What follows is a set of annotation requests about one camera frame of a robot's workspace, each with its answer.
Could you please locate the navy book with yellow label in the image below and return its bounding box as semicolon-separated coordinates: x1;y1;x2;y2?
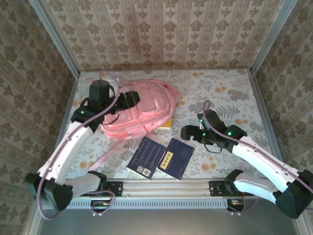
157;138;196;181

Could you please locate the yellow picture book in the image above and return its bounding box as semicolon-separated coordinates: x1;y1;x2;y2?
160;118;173;130

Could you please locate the pink backpack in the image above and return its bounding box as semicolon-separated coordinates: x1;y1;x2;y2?
89;77;180;172

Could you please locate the navy book with QR codes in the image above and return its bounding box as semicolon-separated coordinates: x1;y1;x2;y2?
127;136;167;181

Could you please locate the floral tablecloth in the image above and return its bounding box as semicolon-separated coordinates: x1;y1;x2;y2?
52;68;279;179

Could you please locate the grey metal panel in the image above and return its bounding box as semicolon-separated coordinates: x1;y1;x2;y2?
36;208;303;235

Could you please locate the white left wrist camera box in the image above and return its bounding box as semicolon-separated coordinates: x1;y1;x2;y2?
108;77;123;98

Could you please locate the thin black right camera cable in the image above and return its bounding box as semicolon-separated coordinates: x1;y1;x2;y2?
204;142;225;155

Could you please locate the aluminium side rail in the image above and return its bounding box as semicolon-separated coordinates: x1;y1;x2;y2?
65;72;80;116
249;69;290;179

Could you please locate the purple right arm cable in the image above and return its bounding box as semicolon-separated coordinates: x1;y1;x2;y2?
197;99;313;213

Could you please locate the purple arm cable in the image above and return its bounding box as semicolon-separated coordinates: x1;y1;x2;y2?
36;71;121;220
197;99;313;213

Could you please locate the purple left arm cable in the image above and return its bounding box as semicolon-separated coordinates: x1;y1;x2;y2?
36;71;121;220

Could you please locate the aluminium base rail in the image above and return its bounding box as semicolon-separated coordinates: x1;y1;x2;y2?
38;178;298;198

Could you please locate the aluminium frame post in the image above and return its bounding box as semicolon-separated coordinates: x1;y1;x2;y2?
250;0;298;72
28;0;81;75

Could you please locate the slotted grey cable duct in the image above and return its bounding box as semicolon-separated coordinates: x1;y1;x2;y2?
44;197;229;210

